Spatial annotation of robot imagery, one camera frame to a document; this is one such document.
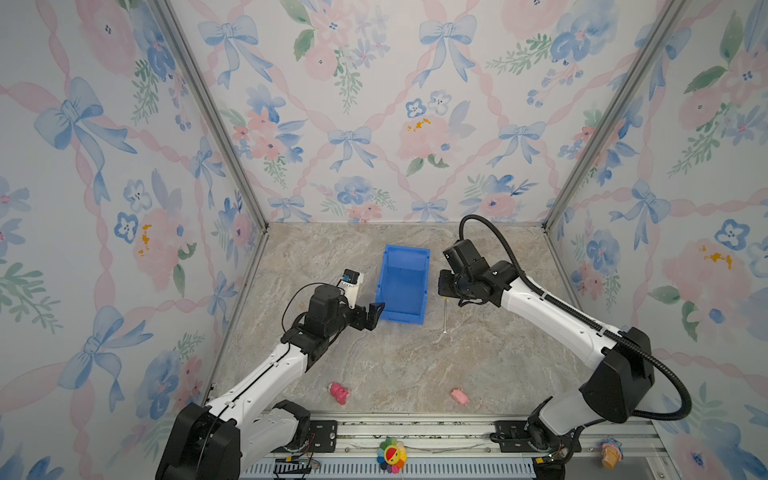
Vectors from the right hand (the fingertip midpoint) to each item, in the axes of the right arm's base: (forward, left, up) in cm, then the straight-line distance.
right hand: (441, 282), depth 83 cm
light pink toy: (-26, -4, -15) cm, 30 cm away
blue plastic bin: (+12, +10, -18) cm, 23 cm away
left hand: (-4, +20, -1) cm, 20 cm away
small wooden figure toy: (-37, -38, -14) cm, 55 cm away
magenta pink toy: (-26, +27, -14) cm, 40 cm away
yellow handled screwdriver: (-8, 0, +5) cm, 9 cm away
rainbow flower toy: (-39, +13, -15) cm, 44 cm away
